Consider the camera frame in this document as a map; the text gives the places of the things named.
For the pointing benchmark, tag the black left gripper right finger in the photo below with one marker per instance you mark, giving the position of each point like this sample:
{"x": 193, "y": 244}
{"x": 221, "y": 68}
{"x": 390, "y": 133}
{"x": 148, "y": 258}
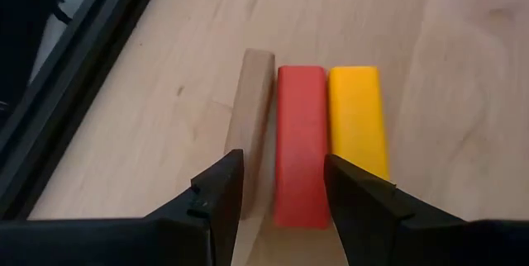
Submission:
{"x": 413, "y": 245}

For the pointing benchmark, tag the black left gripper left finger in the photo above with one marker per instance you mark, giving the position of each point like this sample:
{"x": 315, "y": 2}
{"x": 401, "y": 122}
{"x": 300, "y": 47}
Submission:
{"x": 124, "y": 243}

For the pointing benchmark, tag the yellow wooden block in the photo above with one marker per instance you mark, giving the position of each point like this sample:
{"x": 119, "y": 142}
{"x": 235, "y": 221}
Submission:
{"x": 357, "y": 121}

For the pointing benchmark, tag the red wooden block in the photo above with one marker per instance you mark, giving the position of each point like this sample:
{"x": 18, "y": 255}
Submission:
{"x": 301, "y": 142}

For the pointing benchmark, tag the brown wooden block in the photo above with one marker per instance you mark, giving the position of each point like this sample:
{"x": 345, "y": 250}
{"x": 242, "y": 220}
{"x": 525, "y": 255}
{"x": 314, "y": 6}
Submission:
{"x": 254, "y": 101}

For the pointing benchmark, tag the black metal table frame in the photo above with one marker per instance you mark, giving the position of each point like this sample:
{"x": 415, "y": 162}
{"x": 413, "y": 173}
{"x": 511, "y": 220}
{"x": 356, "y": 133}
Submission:
{"x": 82, "y": 72}

